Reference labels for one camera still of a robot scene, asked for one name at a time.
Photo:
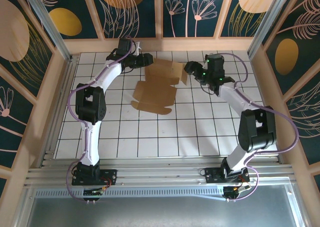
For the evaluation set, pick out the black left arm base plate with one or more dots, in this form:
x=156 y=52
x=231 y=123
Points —
x=111 y=173

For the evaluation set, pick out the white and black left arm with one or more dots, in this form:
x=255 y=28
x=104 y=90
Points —
x=91 y=142

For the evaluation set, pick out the aluminium corner post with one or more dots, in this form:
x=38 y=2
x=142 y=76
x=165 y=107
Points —
x=51 y=29
x=268 y=24

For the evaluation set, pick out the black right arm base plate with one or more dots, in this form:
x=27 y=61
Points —
x=212 y=174

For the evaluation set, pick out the brown cardboard box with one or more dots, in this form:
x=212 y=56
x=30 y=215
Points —
x=155 y=97

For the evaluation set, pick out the grey sheet metal tray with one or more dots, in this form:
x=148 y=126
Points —
x=160 y=214

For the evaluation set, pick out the aluminium extrusion table frame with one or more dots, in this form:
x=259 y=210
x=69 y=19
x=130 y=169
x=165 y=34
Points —
x=160 y=173

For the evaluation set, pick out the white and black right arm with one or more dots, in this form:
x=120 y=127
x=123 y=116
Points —
x=257 y=129

